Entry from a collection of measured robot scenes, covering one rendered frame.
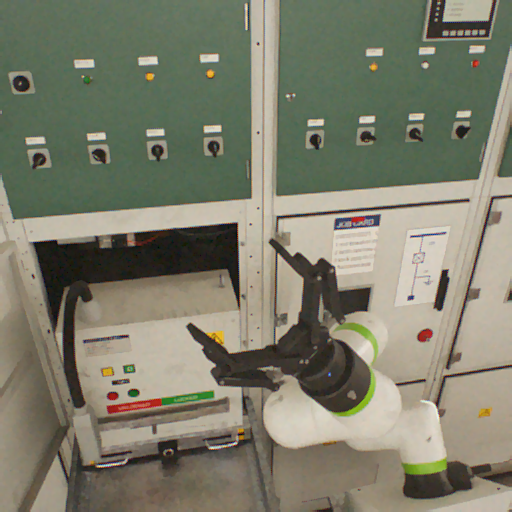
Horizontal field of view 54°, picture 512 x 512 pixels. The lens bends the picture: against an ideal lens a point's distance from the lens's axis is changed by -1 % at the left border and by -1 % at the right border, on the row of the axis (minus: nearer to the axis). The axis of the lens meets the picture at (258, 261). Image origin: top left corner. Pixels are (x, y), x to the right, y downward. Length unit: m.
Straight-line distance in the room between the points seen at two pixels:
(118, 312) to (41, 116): 0.54
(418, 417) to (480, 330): 0.65
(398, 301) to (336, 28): 0.91
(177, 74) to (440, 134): 0.74
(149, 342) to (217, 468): 0.51
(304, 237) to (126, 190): 0.53
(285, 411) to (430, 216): 0.97
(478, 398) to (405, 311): 0.67
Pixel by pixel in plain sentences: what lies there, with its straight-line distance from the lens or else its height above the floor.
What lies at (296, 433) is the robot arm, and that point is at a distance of 0.85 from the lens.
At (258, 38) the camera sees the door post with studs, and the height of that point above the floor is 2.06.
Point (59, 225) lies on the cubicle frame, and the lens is 1.46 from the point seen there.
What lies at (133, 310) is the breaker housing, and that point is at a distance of 1.45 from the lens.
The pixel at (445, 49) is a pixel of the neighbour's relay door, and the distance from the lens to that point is 1.48.
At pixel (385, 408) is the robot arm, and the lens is 0.80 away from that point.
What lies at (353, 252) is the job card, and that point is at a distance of 1.60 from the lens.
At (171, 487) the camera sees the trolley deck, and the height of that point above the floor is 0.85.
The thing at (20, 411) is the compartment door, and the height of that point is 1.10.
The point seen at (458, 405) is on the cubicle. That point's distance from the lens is 2.34.
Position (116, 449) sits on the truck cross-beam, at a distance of 1.73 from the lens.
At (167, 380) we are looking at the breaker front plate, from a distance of 1.54.
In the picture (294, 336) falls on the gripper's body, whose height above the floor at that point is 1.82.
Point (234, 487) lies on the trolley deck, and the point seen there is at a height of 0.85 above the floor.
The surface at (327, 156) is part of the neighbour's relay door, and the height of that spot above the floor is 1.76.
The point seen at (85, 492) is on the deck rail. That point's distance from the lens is 1.75.
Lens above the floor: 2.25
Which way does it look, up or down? 32 degrees down
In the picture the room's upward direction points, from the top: straight up
